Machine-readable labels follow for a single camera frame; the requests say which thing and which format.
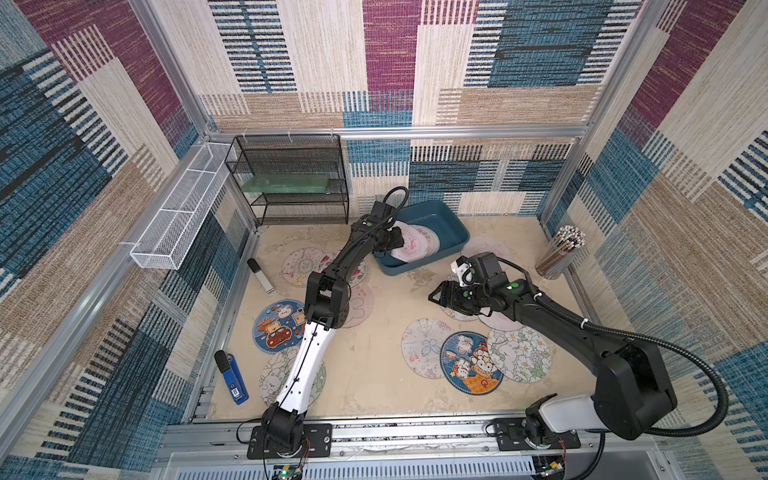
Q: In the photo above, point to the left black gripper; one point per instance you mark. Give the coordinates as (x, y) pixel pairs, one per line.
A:
(400, 239)

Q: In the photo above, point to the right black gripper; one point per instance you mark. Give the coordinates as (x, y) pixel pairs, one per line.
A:
(453, 297)

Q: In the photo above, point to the green bunny coaster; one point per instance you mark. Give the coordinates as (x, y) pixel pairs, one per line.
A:
(433, 241)

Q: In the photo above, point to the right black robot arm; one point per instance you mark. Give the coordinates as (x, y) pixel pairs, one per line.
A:
(633, 389)

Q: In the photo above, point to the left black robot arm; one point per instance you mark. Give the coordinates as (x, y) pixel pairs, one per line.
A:
(327, 297)

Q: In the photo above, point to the teal plastic storage box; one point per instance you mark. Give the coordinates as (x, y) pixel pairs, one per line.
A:
(437, 216)

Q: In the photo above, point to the white pink butterfly coaster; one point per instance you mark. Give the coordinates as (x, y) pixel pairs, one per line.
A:
(459, 316)

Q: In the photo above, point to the pink bunny coaster right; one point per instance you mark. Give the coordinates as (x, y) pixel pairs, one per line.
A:
(498, 321)

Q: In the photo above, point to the red rose floral coaster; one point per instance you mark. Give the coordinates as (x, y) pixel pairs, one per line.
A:
(357, 276)

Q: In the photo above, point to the pink cartoon coaster far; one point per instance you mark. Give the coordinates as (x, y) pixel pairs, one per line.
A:
(483, 244)

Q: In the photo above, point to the blue cartoon animals coaster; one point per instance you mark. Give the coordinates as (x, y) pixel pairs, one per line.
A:
(467, 365)

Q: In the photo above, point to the white green floral coaster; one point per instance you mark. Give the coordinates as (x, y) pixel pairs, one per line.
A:
(523, 355)

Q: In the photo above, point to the white bear flower coaster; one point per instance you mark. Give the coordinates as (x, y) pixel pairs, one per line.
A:
(421, 345)

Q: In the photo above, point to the cup of patterned sticks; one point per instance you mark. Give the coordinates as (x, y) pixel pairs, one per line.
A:
(564, 245)

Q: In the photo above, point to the pale pastel cartoon coaster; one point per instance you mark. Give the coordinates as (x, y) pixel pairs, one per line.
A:
(298, 266)

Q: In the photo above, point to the white black marker pen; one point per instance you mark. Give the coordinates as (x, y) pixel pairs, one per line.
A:
(260, 276)

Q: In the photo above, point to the blue red car coaster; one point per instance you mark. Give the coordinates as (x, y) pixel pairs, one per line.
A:
(279, 326)

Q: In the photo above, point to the green peony outline coaster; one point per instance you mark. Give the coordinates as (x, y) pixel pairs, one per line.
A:
(275, 374)

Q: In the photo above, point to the blue black stapler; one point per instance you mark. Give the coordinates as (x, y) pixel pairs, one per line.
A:
(228, 368)

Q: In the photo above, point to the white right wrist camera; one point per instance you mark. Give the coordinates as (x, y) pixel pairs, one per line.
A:
(464, 272)

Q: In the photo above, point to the black wire mesh shelf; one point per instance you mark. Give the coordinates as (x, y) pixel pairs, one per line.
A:
(291, 179)

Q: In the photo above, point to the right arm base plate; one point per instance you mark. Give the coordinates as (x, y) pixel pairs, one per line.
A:
(519, 434)

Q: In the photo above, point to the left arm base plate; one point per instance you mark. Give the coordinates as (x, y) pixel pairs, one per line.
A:
(312, 440)

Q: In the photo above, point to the white wire mesh basket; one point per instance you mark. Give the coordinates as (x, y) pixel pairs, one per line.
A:
(166, 241)

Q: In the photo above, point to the aluminium front rail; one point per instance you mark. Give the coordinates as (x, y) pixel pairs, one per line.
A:
(372, 437)

